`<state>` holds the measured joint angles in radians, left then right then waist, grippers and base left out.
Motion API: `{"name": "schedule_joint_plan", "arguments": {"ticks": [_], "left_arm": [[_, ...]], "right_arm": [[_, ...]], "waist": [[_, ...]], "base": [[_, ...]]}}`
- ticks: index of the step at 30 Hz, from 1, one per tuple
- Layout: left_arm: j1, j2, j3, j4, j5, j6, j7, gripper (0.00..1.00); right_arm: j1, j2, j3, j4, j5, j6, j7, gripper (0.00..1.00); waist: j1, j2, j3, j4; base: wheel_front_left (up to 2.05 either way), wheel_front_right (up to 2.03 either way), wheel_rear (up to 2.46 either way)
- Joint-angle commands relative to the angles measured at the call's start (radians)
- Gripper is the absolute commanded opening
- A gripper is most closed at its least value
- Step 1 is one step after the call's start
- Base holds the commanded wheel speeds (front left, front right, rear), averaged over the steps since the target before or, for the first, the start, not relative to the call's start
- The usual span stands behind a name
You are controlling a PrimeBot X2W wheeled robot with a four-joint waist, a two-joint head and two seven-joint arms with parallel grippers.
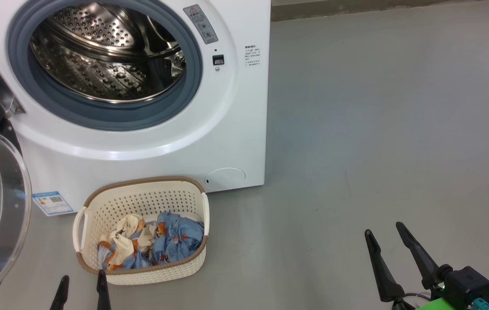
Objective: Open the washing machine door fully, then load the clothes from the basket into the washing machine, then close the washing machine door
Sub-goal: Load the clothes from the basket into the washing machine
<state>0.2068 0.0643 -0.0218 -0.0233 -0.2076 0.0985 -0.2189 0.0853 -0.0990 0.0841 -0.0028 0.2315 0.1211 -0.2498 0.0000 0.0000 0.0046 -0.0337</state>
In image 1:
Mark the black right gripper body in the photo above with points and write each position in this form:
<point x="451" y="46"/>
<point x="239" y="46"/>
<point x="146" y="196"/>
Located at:
<point x="468" y="286"/>

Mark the cream perforated laundry basket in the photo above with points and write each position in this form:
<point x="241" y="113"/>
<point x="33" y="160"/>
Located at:
<point x="141" y="196"/>

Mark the blue energy label sticker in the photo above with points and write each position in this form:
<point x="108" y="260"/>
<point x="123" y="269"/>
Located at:
<point x="53" y="203"/>

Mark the grey warning sticker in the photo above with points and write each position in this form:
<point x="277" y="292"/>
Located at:
<point x="201" y="24"/>

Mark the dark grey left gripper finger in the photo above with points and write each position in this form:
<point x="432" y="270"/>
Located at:
<point x="61" y="297"/>
<point x="103" y="295"/>

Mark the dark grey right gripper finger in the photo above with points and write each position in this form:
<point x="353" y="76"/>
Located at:
<point x="419" y="256"/>
<point x="382" y="271"/>

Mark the dark round washing machine door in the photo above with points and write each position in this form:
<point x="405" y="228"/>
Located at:
<point x="12" y="206"/>

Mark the cream and blue printed garment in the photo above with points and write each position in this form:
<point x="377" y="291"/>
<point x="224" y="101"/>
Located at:
<point x="122" y="245"/>

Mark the white front-load washing machine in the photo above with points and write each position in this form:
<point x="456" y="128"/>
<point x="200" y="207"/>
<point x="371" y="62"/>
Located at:
<point x="227" y="129"/>

